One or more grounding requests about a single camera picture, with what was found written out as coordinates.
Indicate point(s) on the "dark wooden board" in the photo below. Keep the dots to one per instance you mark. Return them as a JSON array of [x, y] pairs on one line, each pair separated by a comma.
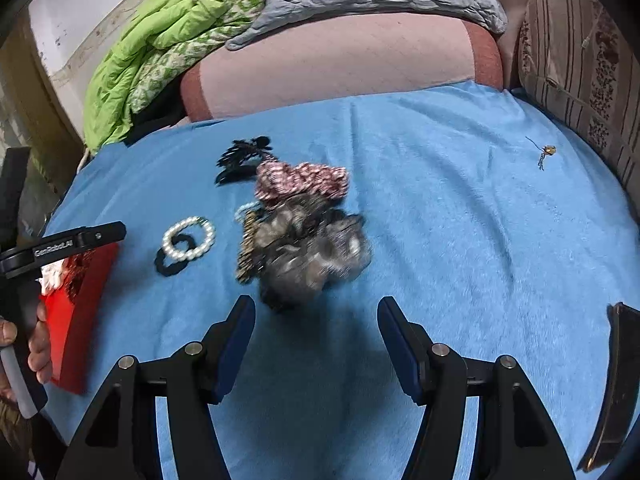
[[617, 385]]

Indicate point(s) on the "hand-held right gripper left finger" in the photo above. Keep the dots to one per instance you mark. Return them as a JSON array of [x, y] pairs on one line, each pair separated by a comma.
[[240, 345]]

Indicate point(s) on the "gold leopard scrunchie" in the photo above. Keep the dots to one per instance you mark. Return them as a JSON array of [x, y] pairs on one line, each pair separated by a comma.
[[247, 255]]

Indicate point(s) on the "black scrunchie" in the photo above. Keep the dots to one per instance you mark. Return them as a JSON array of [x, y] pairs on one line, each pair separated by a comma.
[[165, 266]]

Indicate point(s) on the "wooden door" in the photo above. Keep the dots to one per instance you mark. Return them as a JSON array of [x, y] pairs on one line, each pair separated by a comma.
[[55, 125]]

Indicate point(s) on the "pink blanket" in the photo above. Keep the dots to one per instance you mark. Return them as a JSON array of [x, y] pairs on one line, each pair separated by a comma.
[[340, 60]]

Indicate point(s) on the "black hair claw clip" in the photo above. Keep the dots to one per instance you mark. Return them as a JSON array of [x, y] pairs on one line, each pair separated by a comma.
[[235, 157]]

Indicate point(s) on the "plaid scrunchie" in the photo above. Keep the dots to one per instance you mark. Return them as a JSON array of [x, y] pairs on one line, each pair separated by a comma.
[[322, 177]]

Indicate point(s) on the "black cloth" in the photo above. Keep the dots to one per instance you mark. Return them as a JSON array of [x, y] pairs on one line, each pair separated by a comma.
[[160, 110]]

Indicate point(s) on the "red box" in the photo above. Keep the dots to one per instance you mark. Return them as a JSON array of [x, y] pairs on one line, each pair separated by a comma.
[[80, 320]]

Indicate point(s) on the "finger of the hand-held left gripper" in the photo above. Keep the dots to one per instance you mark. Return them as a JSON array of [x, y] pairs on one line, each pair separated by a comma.
[[75, 241]]

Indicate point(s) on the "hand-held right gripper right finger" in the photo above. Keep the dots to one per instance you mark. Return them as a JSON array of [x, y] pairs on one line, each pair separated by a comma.
[[400, 355]]

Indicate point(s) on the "person's left hand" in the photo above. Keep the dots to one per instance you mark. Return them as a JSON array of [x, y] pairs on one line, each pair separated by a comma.
[[41, 340]]

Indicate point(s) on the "white scrunchie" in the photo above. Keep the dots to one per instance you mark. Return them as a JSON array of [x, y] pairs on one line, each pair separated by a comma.
[[50, 280]]

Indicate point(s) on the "green puffer jacket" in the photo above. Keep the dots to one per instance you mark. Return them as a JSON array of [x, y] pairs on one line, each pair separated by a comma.
[[130, 60]]

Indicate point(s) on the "small gold brooch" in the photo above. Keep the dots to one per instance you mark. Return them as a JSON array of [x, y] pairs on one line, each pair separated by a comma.
[[545, 151]]

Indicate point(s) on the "green white patterned cloth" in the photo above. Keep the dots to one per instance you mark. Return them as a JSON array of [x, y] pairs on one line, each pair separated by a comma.
[[225, 5]]

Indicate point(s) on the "striped floral cushion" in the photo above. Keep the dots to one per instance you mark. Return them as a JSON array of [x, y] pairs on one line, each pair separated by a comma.
[[575, 60]]

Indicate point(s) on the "person's left forearm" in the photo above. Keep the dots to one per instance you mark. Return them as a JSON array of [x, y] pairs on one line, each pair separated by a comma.
[[10, 420]]

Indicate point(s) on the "pale pink pillow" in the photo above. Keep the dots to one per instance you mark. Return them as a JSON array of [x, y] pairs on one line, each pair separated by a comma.
[[507, 50]]

